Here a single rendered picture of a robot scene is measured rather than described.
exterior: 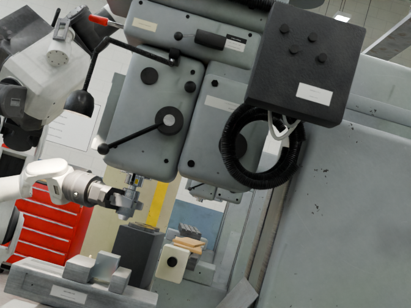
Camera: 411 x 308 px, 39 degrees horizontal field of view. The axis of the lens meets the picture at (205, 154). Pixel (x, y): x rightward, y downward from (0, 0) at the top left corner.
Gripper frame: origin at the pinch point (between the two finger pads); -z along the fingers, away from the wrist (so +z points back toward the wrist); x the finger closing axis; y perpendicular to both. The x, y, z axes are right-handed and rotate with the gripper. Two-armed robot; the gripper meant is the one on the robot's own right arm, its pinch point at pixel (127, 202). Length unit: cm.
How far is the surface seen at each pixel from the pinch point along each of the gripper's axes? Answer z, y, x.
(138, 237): 11.2, 10.9, 32.0
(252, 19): -21, -52, -4
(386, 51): 42, -233, 540
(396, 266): -67, -4, 6
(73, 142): 569, -39, 728
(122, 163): -1.2, -9.2, -10.0
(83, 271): -2.4, 17.5, -14.3
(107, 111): 9.8, -21.1, -6.7
